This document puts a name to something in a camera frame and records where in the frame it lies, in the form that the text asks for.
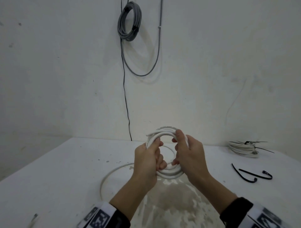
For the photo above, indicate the person's right hand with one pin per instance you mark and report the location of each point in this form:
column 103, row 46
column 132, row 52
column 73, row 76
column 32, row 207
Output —
column 191, row 157

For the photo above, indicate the person's left hand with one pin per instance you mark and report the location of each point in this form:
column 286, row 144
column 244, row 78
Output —
column 144, row 162

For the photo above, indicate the person's left thumb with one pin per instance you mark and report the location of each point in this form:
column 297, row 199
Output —
column 155, row 143

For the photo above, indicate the person's right fingers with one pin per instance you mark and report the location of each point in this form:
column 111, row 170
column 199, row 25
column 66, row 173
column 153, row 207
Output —
column 180, row 141

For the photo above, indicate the person's left forearm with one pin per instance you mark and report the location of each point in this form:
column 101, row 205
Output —
column 135, row 195

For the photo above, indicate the person's right forearm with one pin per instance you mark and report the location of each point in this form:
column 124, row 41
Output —
column 211, row 190

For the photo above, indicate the black zip tie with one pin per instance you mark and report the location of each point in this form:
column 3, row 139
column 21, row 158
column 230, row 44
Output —
column 258, row 148
column 261, row 175
column 242, row 176

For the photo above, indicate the left wrist marker band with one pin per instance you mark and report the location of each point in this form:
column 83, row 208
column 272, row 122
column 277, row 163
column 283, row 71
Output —
column 101, row 216

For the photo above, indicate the wrist marker band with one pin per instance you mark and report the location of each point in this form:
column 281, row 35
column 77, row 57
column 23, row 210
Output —
column 254, row 216
column 101, row 216

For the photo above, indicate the right wrist marker band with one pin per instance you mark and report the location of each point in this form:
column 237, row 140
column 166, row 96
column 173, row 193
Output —
column 254, row 216

